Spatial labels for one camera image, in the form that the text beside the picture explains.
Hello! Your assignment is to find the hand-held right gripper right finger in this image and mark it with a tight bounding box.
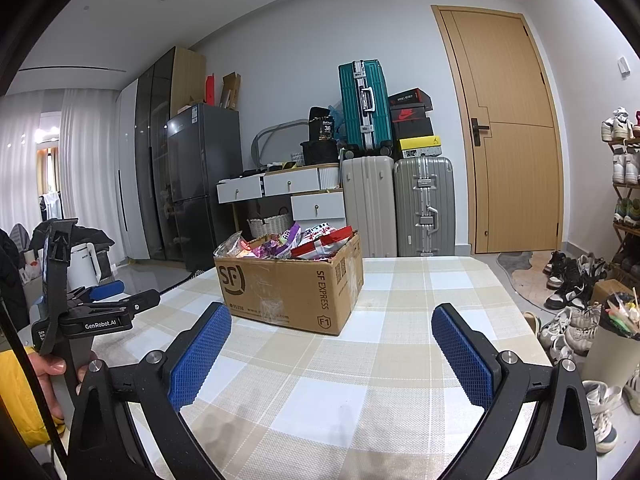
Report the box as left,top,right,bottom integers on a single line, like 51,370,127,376
432,304,598,480

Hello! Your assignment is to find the grey bin with sticks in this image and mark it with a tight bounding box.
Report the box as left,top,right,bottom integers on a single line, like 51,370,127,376
580,290,640,388

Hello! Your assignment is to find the curved silver metal frame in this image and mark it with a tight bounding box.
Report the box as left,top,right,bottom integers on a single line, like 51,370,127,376
251,119,311,168

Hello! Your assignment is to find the dark cloth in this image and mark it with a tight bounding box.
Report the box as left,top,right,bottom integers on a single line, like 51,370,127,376
30,222,116,261

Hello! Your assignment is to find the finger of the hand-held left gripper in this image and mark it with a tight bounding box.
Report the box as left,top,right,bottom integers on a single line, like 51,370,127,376
75,289,161,317
67,281,126,306

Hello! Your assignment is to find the person's left hand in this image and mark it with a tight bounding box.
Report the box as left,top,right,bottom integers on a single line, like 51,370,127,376
37,351,99,421

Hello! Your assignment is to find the brown cardboard piece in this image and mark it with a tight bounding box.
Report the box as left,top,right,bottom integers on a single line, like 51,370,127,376
221,72,242,111

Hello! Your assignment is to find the dark glass wooden cabinet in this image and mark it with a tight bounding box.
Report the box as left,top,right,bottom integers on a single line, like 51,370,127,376
135,46,207,261

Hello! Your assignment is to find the wooden shoe rack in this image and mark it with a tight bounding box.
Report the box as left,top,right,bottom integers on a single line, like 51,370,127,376
610,137,640,286

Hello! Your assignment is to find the black yellow shoe box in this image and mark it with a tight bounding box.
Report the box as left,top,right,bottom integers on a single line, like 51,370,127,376
397,136,443,159

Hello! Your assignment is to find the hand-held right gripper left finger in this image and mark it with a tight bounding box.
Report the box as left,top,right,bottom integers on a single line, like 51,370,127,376
67,301,232,480

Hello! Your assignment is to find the red logo shoe box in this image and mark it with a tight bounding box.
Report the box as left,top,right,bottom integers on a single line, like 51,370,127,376
390,105,432,123

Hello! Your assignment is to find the small brown carton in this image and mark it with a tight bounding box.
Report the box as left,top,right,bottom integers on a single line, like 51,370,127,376
590,280,633,306

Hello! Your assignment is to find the black storage box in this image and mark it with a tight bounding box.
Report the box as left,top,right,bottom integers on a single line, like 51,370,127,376
300,140,341,165

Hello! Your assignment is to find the beige suitcase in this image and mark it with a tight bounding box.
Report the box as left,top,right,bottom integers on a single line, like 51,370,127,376
341,156,398,257

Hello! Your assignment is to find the grey door mat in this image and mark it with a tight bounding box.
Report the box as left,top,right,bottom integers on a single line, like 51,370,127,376
496,251,551,306

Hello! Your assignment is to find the silver suitcase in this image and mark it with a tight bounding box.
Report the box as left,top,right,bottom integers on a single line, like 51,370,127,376
393,156,457,257

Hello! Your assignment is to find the white desk with drawers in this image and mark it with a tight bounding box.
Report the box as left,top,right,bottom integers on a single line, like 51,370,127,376
216,165,346,241

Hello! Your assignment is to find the white electric kettle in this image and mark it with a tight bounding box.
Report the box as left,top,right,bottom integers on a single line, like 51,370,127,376
66,242,101,288

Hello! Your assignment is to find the purple snack bag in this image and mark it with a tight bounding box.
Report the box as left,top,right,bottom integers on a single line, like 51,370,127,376
255,222,302,260

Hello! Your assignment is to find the brown cardboard box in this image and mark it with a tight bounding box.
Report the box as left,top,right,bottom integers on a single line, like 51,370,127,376
214,232,364,336

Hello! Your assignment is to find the plain black shoe box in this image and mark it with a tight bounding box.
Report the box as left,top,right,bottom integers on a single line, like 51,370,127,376
394,119,434,141

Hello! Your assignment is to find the dark grey fridge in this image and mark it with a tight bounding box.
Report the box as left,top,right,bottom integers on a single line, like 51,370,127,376
167,103,244,272

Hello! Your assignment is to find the person's left forearm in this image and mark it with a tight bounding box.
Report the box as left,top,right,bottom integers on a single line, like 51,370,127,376
0,347,56,448

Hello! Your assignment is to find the wooden door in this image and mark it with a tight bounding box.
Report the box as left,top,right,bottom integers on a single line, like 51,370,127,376
431,5,563,255

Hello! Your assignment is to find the black labelled bag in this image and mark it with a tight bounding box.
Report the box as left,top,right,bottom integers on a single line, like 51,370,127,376
308,106,337,142

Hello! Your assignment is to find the scattered shoe pile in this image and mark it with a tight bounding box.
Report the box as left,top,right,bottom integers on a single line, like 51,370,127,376
522,251,640,453

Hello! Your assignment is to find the white sheer curtain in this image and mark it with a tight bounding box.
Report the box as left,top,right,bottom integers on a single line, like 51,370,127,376
0,87,121,241

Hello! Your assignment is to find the shoe rack with shoes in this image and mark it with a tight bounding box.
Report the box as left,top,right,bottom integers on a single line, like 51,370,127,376
601,106,640,281

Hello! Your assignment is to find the woven laundry basket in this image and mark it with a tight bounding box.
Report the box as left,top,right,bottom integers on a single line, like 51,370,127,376
247,212,292,238

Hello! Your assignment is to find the black shoe box red print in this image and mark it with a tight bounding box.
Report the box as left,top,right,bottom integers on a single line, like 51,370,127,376
389,89,431,108

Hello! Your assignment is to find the red chip bag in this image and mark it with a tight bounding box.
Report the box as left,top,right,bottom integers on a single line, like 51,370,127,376
290,227,357,261

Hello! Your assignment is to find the teal suitcase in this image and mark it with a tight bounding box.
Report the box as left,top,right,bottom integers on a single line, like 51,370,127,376
338,60,392,153

